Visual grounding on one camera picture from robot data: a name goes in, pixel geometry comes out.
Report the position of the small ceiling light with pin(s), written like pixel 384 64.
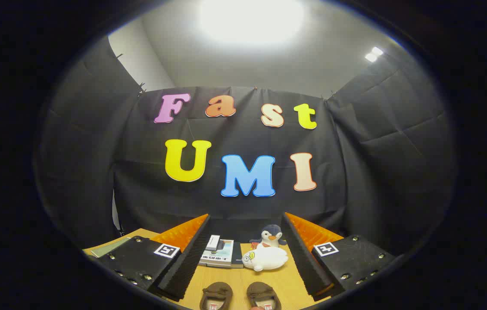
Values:
pixel 373 54

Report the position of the brown fleece shoe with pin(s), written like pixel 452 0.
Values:
pixel 216 295
pixel 263 295

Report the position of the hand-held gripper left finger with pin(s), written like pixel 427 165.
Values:
pixel 187 262

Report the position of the white plush seal toy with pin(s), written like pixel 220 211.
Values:
pixel 265 257

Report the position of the light blue cover book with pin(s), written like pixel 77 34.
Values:
pixel 222 255

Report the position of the green fabric storage box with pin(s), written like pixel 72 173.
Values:
pixel 110 246

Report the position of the black book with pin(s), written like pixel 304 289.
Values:
pixel 238 254

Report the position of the white book with dark picture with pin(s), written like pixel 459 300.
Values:
pixel 212 242

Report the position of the grey penguin plush toy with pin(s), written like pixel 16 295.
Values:
pixel 271 236

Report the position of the large ceiling light panel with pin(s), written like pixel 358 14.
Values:
pixel 252 17

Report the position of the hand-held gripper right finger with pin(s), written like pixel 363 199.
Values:
pixel 304 258

